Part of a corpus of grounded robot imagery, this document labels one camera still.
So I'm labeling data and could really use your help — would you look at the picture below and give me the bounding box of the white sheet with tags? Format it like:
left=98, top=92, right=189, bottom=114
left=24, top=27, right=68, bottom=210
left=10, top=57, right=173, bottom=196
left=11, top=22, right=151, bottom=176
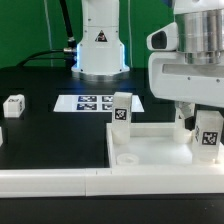
left=53, top=94, right=145, bottom=113

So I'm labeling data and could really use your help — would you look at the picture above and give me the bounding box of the white front obstacle bar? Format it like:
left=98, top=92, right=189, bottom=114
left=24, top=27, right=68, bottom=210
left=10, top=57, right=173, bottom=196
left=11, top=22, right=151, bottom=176
left=0, top=165, right=224, bottom=198

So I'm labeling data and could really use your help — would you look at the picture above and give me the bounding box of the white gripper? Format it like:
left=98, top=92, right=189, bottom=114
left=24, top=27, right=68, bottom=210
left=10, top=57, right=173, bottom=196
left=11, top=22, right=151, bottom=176
left=147, top=22, right=224, bottom=131

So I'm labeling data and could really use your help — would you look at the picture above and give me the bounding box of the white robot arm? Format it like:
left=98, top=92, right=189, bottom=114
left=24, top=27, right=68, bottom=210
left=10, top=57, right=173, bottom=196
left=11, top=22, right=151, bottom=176
left=72, top=0, right=224, bottom=110

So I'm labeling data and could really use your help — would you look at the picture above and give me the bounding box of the white block at left edge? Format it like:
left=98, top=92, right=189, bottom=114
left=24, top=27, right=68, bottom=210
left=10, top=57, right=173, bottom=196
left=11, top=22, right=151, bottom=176
left=0, top=127, right=3, bottom=147

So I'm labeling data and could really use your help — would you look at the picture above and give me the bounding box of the white square table top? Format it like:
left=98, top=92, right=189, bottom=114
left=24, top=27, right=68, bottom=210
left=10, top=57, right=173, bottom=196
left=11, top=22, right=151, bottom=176
left=106, top=123, right=224, bottom=168

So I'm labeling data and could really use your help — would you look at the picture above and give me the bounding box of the black cable bundle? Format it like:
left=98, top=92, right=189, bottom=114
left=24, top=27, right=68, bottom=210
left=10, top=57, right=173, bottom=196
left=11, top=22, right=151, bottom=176
left=16, top=0, right=78, bottom=69

